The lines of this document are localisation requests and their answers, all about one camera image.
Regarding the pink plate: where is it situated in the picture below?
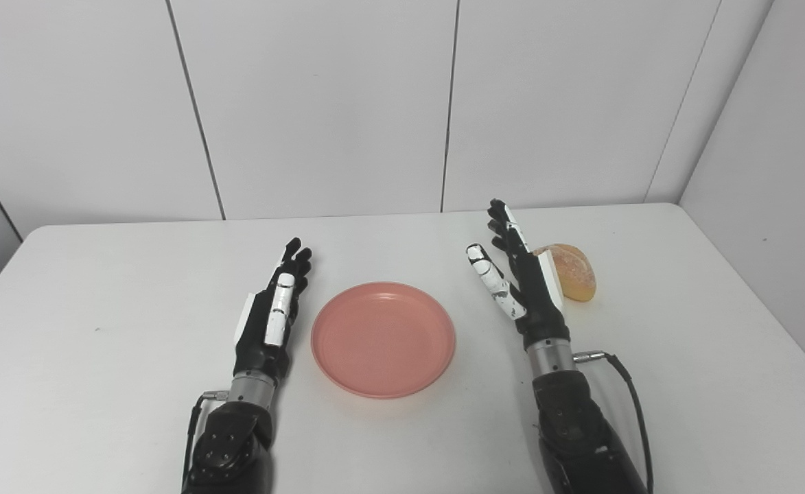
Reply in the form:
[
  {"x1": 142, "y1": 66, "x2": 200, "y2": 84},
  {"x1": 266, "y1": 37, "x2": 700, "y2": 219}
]
[{"x1": 310, "y1": 281, "x2": 456, "y2": 399}]

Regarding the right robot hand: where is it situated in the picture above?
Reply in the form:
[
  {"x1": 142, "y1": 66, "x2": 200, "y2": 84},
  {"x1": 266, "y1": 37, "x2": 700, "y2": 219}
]
[{"x1": 466, "y1": 199, "x2": 572, "y2": 352}]

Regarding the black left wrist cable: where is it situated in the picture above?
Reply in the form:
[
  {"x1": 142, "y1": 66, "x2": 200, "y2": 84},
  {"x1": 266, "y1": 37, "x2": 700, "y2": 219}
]
[{"x1": 180, "y1": 390, "x2": 230, "y2": 491}]

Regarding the bread roll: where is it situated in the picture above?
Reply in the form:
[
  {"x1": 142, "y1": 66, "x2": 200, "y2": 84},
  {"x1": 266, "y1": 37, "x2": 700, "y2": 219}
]
[{"x1": 533, "y1": 243, "x2": 596, "y2": 303}]

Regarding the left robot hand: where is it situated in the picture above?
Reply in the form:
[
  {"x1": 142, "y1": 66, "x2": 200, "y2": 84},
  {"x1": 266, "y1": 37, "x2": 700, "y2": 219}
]
[{"x1": 233, "y1": 237, "x2": 313, "y2": 385}]

